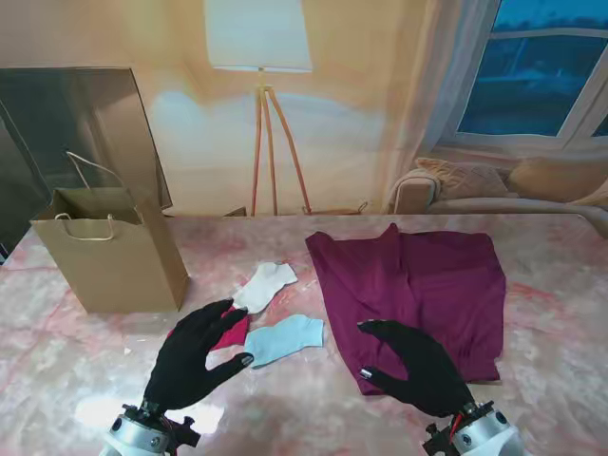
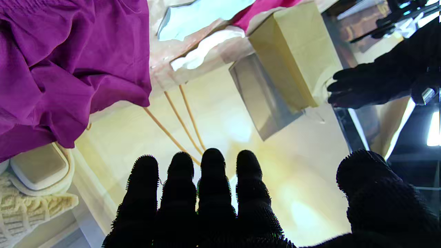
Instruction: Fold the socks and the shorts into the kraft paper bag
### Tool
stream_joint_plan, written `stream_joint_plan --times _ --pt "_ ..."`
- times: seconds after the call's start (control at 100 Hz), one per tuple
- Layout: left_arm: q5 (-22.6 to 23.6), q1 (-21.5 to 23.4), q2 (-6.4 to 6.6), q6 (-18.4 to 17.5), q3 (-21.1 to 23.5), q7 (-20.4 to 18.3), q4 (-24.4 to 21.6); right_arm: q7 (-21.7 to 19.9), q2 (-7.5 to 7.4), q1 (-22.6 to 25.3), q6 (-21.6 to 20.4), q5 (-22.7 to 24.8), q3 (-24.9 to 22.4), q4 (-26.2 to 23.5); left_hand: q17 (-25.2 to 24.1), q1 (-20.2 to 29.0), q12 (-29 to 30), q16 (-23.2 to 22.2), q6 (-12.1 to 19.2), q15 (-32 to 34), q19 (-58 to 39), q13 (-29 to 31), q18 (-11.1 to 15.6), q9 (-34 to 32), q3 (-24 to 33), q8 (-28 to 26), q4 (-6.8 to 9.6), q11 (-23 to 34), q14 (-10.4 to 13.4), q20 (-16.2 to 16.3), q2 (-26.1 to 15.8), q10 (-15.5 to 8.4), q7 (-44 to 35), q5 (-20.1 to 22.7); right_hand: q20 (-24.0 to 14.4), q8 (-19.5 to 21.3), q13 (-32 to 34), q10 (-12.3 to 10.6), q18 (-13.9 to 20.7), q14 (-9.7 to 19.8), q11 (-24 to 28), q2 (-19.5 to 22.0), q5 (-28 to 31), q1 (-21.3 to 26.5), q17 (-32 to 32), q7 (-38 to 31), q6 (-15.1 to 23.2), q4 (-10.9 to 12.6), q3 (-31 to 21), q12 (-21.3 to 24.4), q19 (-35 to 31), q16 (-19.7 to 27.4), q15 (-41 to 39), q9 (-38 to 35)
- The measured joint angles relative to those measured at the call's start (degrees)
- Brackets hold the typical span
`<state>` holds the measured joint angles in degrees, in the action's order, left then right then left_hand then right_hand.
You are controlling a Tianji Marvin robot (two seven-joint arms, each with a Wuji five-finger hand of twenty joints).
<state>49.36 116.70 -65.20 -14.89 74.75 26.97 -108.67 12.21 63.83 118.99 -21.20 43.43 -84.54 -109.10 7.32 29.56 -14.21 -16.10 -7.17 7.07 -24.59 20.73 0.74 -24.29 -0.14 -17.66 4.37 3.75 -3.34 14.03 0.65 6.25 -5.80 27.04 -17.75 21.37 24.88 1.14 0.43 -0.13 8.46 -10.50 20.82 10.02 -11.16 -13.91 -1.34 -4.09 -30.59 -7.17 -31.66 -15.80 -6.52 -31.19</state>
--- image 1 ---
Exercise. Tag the red sock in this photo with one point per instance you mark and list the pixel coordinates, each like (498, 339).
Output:
(235, 335)

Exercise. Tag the beige sofa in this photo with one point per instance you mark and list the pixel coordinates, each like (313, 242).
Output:
(475, 205)

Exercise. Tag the kraft paper bag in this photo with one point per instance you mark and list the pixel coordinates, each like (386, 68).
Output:
(123, 266)

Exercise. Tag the white sock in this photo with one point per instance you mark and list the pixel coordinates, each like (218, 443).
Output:
(263, 285)

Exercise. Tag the light blue sock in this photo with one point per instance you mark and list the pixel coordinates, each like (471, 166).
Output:
(285, 339)

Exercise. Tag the dark mirror panel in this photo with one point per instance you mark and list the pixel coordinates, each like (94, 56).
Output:
(47, 119)

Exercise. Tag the plain tan cushion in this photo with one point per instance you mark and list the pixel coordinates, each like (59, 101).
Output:
(560, 180)

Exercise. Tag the sheer cream curtain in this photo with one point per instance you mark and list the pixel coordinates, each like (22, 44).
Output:
(427, 95)

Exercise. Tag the tripod floor lamp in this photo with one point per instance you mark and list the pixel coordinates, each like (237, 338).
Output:
(259, 33)

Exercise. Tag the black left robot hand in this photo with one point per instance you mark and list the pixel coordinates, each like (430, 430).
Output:
(190, 351)

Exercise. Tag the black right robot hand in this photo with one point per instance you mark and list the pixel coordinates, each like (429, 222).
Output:
(423, 370)

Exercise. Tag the purple shorts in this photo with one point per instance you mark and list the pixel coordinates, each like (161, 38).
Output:
(427, 285)

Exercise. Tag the knitted cream cushion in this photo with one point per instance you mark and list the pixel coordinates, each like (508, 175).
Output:
(465, 178)

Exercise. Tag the white framed window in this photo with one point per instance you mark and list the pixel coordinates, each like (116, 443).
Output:
(522, 85)

